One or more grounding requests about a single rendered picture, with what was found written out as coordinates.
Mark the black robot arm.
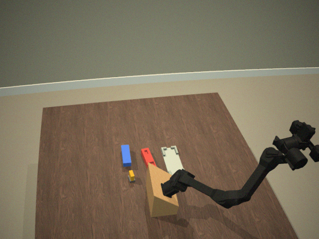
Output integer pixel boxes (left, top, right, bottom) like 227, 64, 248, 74
161, 122, 316, 209

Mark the red long block with rectangular slots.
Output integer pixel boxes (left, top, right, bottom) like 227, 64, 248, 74
141, 148, 156, 168

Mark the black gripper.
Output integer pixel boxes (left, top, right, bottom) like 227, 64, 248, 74
289, 120, 319, 162

